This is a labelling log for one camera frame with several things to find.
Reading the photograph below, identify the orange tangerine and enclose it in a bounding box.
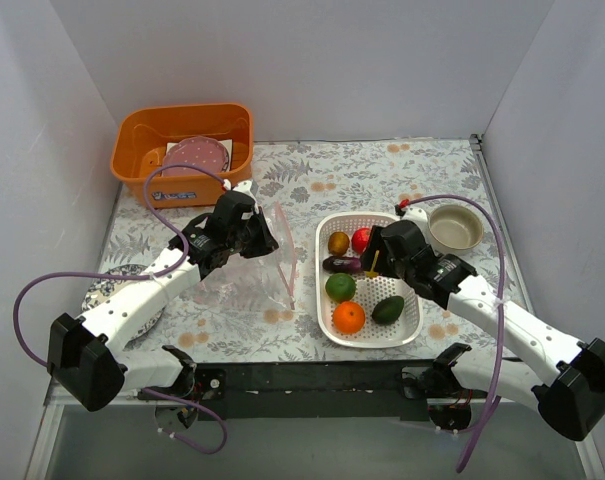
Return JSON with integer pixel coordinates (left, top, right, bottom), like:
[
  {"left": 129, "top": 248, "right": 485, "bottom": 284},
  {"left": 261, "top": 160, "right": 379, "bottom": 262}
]
[{"left": 332, "top": 301, "right": 366, "bottom": 335}]

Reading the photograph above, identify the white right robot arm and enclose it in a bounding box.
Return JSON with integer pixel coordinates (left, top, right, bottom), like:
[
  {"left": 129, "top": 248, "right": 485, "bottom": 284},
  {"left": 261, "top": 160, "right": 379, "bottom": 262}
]
[{"left": 361, "top": 220, "right": 605, "bottom": 441}]

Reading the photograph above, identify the pink polka dot plate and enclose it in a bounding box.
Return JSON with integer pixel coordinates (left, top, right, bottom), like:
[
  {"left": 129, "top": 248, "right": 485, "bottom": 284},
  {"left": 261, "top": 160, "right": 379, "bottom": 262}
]
[{"left": 162, "top": 136, "right": 231, "bottom": 177}]

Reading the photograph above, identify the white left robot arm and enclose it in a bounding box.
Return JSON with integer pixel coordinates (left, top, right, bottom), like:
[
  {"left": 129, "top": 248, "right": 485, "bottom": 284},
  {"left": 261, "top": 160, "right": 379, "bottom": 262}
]
[{"left": 47, "top": 181, "right": 278, "bottom": 412}]

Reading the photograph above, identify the brown kiwi fruit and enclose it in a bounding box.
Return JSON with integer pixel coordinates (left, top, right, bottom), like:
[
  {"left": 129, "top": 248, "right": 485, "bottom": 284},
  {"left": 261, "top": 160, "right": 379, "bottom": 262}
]
[{"left": 327, "top": 231, "right": 350, "bottom": 256}]

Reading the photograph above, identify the orange plastic tub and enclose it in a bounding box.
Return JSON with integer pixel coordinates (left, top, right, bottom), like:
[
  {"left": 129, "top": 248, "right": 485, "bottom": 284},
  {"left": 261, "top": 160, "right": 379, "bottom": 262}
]
[{"left": 111, "top": 103, "right": 253, "bottom": 208}]

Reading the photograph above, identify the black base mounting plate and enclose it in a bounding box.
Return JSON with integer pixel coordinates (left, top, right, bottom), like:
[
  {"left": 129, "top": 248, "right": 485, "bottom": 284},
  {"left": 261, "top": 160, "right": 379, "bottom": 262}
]
[{"left": 136, "top": 359, "right": 498, "bottom": 421}]

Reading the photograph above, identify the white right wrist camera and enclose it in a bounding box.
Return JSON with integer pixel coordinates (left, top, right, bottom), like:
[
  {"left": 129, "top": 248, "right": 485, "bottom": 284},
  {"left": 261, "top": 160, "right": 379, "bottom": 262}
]
[{"left": 395, "top": 199, "right": 428, "bottom": 232}]

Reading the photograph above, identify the floral patterned table mat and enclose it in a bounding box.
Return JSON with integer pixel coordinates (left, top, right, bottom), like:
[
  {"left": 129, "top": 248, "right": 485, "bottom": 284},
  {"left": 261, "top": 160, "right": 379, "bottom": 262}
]
[{"left": 81, "top": 138, "right": 541, "bottom": 364}]

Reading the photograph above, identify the white perforated plastic basket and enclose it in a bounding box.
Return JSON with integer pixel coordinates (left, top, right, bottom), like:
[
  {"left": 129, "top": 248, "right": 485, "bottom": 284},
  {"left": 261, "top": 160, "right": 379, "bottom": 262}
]
[{"left": 315, "top": 211, "right": 423, "bottom": 349}]

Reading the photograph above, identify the aluminium table edge rail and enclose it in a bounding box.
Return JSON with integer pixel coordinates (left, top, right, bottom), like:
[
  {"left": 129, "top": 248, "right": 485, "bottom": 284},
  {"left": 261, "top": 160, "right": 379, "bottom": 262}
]
[{"left": 469, "top": 134, "right": 605, "bottom": 479}]

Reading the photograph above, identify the purple eggplant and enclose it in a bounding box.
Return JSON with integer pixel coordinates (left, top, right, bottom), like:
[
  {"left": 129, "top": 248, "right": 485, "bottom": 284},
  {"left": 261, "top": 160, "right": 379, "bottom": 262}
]
[{"left": 322, "top": 256, "right": 363, "bottom": 275}]

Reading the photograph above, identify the red apple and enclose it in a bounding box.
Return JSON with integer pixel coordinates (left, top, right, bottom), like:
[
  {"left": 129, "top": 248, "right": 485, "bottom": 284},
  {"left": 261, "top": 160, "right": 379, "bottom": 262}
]
[{"left": 351, "top": 227, "right": 371, "bottom": 255}]

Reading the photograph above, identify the yellow mango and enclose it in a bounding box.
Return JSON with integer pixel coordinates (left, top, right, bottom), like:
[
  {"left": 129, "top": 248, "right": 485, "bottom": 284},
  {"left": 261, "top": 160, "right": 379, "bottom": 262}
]
[{"left": 365, "top": 250, "right": 379, "bottom": 278}]

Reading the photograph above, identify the dark green avocado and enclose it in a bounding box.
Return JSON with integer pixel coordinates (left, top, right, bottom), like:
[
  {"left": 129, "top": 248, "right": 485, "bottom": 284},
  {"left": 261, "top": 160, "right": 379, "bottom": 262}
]
[{"left": 371, "top": 296, "right": 405, "bottom": 325}]

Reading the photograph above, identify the clear zip top bag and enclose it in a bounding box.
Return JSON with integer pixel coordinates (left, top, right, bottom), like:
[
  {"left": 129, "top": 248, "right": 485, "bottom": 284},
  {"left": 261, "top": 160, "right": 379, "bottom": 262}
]
[{"left": 192, "top": 202, "right": 298, "bottom": 312}]

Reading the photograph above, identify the beige ceramic bowl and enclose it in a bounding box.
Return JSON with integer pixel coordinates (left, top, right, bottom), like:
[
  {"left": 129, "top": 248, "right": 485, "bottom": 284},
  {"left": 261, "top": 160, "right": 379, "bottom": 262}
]
[{"left": 428, "top": 204, "right": 484, "bottom": 255}]

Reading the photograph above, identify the blue floral plate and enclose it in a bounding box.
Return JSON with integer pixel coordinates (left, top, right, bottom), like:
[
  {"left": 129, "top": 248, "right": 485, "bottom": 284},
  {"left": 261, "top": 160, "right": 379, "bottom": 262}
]
[{"left": 81, "top": 264, "right": 164, "bottom": 342}]

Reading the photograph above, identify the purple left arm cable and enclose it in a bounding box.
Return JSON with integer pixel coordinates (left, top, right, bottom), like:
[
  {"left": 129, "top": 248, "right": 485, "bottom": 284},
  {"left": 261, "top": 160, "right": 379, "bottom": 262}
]
[{"left": 12, "top": 164, "right": 233, "bottom": 455}]

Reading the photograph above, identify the green lime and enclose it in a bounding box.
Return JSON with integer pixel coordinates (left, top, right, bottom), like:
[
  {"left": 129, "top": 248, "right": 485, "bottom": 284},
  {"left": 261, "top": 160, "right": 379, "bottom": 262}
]
[{"left": 325, "top": 273, "right": 357, "bottom": 303}]

